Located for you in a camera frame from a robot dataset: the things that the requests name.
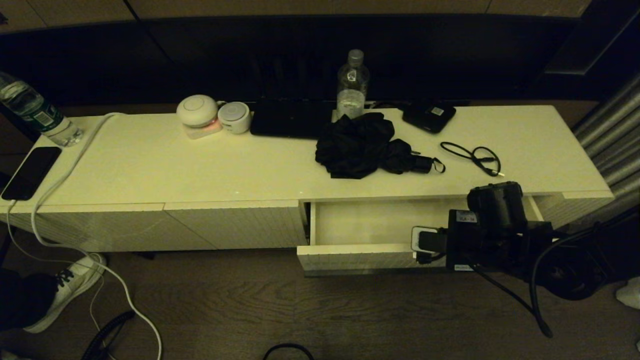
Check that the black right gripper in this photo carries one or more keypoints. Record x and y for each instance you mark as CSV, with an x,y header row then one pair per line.
x,y
495,245

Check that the black smartphone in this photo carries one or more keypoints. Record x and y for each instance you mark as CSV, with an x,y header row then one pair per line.
x,y
31,172

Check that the white sneaker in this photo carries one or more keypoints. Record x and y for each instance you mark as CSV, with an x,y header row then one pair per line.
x,y
70,285

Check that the black flat set-top box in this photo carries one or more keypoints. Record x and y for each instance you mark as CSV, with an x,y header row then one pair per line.
x,y
290,122

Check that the clear water bottle grey cap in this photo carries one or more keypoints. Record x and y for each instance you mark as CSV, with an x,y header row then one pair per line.
x,y
352,85

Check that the small white round speaker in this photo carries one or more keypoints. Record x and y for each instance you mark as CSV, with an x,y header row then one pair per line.
x,y
234,117

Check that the grey curtain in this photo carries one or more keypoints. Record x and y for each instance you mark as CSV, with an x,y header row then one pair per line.
x,y
615,140

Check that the white drawer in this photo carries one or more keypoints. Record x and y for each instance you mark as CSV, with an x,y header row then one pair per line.
x,y
360,225

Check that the large white round lamp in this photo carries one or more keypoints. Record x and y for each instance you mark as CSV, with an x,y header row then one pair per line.
x,y
197,110

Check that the black folding umbrella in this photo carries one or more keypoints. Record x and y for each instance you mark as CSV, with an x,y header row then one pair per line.
x,y
355,145

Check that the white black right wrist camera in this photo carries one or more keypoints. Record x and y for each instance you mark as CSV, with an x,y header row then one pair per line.
x,y
430,242

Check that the white low cabinet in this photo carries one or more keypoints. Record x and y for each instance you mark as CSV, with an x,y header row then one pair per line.
x,y
200,170

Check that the small black router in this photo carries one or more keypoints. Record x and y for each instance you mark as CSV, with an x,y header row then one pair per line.
x,y
429,118

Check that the water bottle green label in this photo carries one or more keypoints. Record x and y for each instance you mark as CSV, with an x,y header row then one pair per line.
x,y
35,111

